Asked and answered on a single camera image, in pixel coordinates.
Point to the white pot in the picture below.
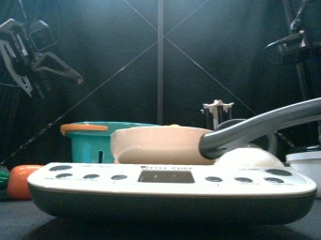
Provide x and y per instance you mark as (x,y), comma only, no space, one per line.
(309,170)

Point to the dark slanted stand pole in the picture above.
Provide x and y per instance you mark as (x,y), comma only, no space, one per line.
(299,81)

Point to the silver toy with white top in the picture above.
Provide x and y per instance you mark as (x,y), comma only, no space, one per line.
(217,112)

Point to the orange toy vegetable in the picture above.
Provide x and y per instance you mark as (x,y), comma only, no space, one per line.
(23,181)

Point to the white round dome toy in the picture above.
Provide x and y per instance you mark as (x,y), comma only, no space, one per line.
(250,157)

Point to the green toy vegetable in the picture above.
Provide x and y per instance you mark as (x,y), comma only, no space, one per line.
(3,178)

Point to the white toy stove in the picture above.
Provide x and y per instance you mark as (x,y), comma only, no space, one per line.
(167,193)

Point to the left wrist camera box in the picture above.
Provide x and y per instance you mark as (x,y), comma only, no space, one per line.
(41,35)

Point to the grey vertical frame pole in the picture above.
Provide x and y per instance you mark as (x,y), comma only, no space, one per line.
(160,62)

